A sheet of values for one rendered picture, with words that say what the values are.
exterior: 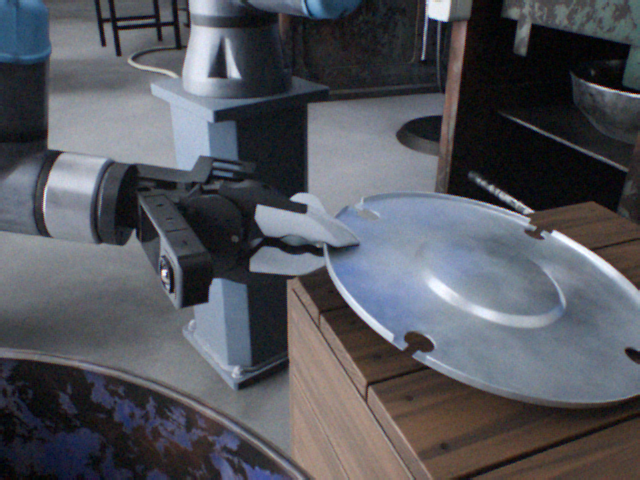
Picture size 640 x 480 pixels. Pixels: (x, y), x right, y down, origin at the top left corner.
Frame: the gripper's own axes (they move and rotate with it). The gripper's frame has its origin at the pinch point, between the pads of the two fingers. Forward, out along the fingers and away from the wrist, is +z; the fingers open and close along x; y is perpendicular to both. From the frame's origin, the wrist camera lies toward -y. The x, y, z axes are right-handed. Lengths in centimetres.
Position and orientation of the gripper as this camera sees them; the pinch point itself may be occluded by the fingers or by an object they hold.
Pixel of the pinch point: (343, 249)
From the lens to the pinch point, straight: 48.2
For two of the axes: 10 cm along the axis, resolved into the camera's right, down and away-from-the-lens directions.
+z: 9.9, 1.5, 0.5
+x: -1.5, 8.7, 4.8
